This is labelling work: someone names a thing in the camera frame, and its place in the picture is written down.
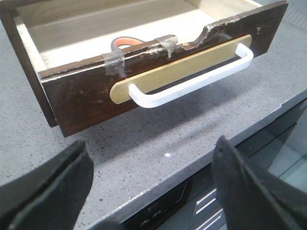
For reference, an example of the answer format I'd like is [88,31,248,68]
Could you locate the grey tape strip left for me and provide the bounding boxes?
[102,49,127,76]

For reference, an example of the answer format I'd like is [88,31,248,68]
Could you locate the orange and grey scissors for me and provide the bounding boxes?
[110,36,159,51]

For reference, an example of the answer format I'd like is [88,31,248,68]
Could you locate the black appliance front panel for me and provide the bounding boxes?
[88,98,307,230]

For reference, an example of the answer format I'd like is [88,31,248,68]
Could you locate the white drawer handle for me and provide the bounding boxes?
[129,43,254,108]

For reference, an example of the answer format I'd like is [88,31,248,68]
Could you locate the grey tape strip right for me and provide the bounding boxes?
[154,34,178,58]

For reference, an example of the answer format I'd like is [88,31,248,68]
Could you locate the dark wooden drawer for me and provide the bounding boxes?
[0,0,288,137]

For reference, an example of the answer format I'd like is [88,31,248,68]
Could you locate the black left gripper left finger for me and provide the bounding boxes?
[0,140,94,230]

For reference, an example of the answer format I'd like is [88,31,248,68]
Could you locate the grey tape strip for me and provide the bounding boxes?
[154,34,178,58]
[102,49,127,76]

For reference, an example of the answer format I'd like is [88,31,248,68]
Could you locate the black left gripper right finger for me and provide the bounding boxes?
[213,136,307,230]

